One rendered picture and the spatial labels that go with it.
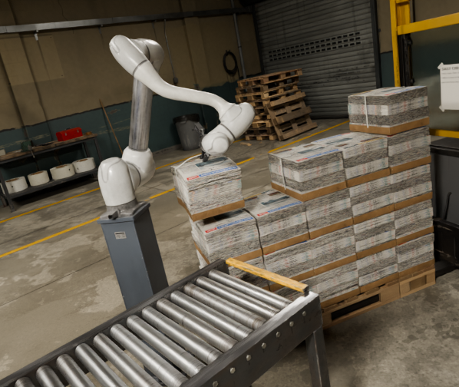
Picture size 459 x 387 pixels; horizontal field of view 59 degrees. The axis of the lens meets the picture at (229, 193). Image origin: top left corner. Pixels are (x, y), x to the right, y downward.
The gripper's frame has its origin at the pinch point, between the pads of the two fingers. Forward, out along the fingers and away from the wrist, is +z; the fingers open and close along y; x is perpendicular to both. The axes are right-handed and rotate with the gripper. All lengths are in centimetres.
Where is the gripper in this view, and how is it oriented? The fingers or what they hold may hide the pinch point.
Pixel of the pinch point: (197, 142)
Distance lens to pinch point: 215.4
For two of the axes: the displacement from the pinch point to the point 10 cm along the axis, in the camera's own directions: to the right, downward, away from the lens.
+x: 9.3, -2.5, 2.8
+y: 1.9, 9.6, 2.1
